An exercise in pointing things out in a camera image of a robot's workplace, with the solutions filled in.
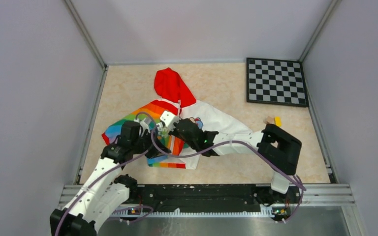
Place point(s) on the black white checkerboard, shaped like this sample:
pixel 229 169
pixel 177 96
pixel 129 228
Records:
pixel 276 82

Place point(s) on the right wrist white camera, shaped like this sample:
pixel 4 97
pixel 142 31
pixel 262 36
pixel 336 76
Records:
pixel 169 119

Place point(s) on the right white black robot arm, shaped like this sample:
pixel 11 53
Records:
pixel 276 147

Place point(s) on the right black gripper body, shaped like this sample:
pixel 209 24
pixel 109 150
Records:
pixel 175 132

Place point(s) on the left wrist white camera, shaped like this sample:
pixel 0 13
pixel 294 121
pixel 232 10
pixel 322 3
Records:
pixel 148 124

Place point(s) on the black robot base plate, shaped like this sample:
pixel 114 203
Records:
pixel 210 198

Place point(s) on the rainbow white red hooded jacket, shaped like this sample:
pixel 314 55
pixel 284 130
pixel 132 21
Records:
pixel 176 97

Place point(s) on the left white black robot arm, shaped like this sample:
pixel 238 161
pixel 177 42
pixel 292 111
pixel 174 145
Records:
pixel 106 188

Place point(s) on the aluminium frame rail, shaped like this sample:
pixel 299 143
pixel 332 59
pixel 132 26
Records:
pixel 323 210

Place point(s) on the small wooden block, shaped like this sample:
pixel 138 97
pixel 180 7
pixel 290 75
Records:
pixel 269 120

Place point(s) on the wrist white camera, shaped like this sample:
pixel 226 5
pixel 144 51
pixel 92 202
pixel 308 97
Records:
pixel 169 119
pixel 148 124

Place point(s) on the small yellow block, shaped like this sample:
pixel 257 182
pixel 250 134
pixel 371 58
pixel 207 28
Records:
pixel 277 121

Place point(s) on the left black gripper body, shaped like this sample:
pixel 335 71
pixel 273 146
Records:
pixel 141 145

